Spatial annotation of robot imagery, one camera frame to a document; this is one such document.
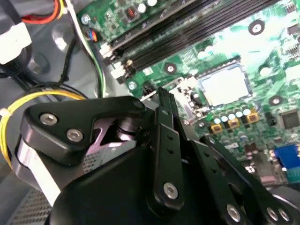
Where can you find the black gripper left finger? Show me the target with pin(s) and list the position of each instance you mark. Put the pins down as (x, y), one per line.
(58, 117)

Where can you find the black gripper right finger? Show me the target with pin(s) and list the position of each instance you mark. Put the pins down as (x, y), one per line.
(220, 187)

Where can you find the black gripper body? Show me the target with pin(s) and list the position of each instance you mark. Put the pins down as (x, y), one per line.
(105, 199)

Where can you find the metal locking lever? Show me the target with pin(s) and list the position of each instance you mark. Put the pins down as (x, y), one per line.
(148, 95)

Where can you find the CPU silver top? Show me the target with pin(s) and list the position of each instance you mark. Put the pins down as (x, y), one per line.
(225, 86)

